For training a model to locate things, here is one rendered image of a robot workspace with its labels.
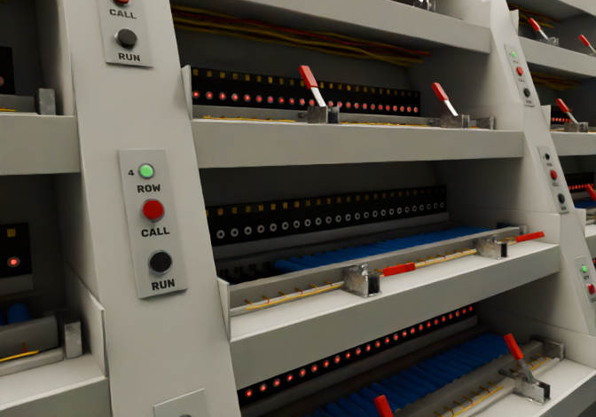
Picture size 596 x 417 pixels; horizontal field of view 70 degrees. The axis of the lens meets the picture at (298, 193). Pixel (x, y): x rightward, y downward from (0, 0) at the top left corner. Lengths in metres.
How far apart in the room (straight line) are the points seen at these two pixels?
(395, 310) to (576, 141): 0.64
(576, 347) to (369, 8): 0.63
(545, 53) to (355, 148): 0.64
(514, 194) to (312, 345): 0.53
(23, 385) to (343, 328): 0.27
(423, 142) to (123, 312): 0.44
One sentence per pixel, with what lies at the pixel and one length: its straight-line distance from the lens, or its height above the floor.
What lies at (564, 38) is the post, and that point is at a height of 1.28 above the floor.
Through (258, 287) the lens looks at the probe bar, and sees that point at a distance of 0.45.
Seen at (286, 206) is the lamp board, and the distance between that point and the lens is 0.62.
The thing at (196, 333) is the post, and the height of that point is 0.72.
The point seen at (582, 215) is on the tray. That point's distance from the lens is 0.92.
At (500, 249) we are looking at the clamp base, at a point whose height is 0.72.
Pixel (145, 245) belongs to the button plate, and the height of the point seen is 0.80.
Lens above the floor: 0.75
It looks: 10 degrees up
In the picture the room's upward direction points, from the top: 12 degrees counter-clockwise
